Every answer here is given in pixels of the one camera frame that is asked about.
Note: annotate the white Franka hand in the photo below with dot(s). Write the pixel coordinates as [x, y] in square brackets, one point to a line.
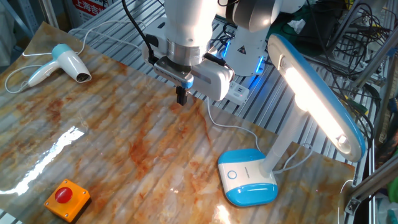
[214, 82]

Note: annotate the blue and white desk lamp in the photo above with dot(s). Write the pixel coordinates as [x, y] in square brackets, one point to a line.
[245, 174]

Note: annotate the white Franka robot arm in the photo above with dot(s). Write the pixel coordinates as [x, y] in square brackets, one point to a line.
[186, 21]

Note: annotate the orange box with red button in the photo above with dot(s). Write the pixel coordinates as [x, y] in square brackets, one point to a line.
[74, 205]

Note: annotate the white power strip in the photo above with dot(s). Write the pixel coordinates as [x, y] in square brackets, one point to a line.
[239, 93]

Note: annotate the marble pattern table mat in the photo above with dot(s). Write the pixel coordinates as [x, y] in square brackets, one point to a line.
[124, 140]

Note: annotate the white and teal hair dryer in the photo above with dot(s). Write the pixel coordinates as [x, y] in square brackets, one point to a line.
[70, 63]

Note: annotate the red and white sign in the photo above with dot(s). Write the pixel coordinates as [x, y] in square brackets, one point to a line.
[90, 7]

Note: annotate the white crumpled paper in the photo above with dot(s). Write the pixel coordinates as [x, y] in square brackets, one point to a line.
[297, 26]

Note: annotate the black bag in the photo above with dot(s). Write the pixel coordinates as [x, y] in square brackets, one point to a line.
[317, 28]

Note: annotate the diagonal aluminium profile beam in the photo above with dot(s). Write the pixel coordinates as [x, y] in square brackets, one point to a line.
[376, 60]

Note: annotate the silver wrist camera blue cap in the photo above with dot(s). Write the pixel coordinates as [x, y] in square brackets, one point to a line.
[171, 73]

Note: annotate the aluminium frame beam with bracket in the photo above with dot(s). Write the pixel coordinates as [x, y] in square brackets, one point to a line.
[370, 183]

